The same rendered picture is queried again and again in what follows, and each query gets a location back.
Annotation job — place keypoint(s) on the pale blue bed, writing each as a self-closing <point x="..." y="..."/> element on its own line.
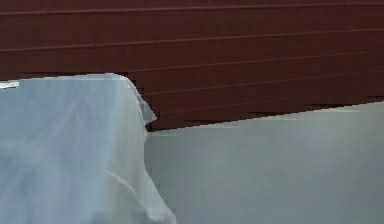
<point x="70" y="146"/>

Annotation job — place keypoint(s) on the white pillow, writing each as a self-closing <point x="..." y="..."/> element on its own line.
<point x="8" y="84"/>

